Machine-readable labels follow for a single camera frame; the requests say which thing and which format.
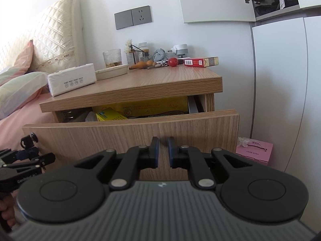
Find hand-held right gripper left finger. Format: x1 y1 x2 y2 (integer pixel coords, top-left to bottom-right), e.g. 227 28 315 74
74 136 160 191

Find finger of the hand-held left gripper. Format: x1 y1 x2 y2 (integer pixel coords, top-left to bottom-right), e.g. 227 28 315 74
0 147 40 162
2 153 56 170

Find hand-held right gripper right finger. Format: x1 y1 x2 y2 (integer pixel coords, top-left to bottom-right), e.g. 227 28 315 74
168 136 252 191

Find black drawer key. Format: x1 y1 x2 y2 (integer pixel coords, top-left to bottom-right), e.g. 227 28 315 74
21 133 40 149

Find wooden drawer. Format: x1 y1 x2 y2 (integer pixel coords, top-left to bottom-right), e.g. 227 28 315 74
22 96 240 181

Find yellow medicine box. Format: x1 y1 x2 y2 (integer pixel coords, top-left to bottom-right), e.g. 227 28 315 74
96 107 128 122

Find person's left hand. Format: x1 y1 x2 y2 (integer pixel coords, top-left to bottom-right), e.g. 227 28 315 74
0 198 19 229

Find pink bed sheet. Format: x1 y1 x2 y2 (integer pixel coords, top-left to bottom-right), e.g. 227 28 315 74
0 92 51 151

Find large yellow box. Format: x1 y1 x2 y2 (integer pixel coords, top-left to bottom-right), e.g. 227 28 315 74
92 97 189 118

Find pastel white pillow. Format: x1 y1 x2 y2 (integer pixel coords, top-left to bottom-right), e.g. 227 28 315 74
0 71 50 120

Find wooden nightstand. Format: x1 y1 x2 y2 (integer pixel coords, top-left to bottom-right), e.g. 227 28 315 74
21 64 240 181

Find pink tissue box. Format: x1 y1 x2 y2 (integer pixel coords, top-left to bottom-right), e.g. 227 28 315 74
235 137 274 167

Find white tissue pack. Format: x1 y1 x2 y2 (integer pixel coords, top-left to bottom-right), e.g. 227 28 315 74
47 63 98 97

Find orange gourd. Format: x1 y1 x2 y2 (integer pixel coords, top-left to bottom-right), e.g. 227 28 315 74
128 61 147 70

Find cream oval dish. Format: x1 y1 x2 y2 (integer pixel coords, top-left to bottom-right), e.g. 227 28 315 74
94 64 129 81

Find red cigarette box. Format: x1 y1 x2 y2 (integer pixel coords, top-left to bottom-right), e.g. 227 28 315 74
184 56 219 68

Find small diffuser bottle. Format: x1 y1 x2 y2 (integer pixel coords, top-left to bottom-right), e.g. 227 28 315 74
126 51 137 66

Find grey cloth pouch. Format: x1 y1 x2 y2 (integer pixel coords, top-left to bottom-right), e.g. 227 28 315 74
153 48 166 62

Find white plug-in device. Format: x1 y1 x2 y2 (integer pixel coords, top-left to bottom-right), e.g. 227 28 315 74
167 44 189 58

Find clear glass cup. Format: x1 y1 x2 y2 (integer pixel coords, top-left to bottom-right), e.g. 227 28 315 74
103 49 123 69

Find white cap bottle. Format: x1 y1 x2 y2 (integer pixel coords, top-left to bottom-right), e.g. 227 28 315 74
138 42 150 56

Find white wardrobe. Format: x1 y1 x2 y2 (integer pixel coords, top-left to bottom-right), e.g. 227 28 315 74
247 0 321 179

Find cream quilted headboard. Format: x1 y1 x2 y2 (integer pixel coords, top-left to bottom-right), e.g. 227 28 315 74
0 0 81 72

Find white cabinet door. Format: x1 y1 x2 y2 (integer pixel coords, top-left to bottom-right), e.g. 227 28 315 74
175 0 257 24

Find dark cloth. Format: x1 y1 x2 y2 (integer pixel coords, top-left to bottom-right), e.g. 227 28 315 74
254 3 279 16

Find grey wall switch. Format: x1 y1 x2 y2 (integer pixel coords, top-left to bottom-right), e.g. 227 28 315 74
114 9 133 30

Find grey wall socket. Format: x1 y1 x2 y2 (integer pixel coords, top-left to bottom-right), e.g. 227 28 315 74
131 5 152 26

